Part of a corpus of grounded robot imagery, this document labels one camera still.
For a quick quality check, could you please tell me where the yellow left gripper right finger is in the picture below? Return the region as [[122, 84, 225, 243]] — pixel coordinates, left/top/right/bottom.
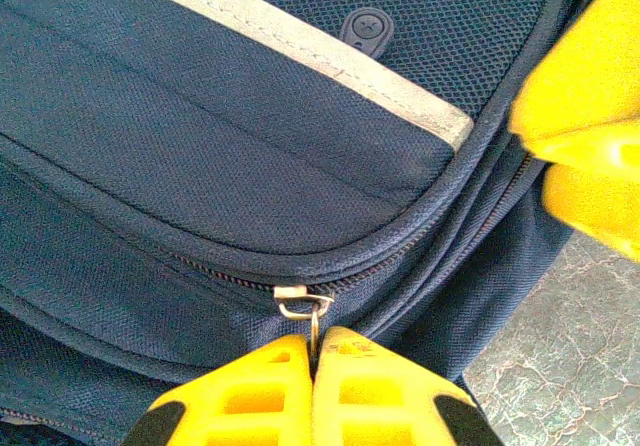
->
[[312, 325, 494, 446]]

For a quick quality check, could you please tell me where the navy blue backpack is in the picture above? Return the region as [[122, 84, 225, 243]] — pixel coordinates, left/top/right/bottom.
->
[[0, 0, 626, 446]]

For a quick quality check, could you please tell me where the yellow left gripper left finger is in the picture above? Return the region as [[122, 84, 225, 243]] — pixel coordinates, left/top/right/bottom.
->
[[119, 334, 314, 446]]

